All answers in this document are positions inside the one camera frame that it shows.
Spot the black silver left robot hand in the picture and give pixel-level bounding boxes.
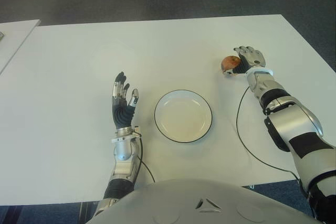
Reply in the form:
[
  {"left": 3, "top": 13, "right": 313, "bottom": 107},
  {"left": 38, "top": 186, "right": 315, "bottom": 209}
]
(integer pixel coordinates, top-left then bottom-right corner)
[{"left": 111, "top": 71, "right": 140, "bottom": 130}]

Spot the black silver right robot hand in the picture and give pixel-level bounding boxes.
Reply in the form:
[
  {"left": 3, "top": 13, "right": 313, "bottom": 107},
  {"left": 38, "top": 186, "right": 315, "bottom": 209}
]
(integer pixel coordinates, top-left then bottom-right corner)
[{"left": 222, "top": 46, "right": 266, "bottom": 78}]

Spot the red yellow apple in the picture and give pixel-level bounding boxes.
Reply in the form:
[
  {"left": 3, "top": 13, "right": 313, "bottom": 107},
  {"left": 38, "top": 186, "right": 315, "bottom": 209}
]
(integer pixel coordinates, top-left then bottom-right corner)
[{"left": 220, "top": 55, "right": 241, "bottom": 74}]

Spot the white plate with black rim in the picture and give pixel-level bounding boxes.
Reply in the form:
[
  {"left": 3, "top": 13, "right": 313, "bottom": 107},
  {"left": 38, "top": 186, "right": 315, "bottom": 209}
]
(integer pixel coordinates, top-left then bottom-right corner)
[{"left": 154, "top": 89, "right": 214, "bottom": 145}]

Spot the grey robot torso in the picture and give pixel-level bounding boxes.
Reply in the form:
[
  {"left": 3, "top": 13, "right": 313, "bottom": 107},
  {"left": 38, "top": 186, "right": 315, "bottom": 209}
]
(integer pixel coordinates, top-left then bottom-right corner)
[{"left": 85, "top": 178, "right": 320, "bottom": 224}]

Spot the white side table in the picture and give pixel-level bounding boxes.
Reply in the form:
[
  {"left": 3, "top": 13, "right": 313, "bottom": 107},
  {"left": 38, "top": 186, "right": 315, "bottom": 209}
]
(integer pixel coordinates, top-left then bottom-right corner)
[{"left": 0, "top": 19, "right": 41, "bottom": 75}]

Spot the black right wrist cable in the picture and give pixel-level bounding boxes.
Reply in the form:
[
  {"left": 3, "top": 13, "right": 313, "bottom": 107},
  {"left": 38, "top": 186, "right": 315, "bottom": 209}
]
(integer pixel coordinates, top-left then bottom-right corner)
[{"left": 236, "top": 86, "right": 301, "bottom": 183}]

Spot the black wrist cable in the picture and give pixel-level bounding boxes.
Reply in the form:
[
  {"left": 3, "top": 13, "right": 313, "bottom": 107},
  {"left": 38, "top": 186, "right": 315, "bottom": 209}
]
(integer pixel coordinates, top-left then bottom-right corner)
[
  {"left": 236, "top": 86, "right": 301, "bottom": 183},
  {"left": 136, "top": 129, "right": 155, "bottom": 183}
]

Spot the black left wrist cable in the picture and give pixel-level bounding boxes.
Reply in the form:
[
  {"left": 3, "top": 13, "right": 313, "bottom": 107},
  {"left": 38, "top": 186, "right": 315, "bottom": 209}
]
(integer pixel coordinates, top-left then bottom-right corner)
[{"left": 136, "top": 129, "right": 155, "bottom": 183}]

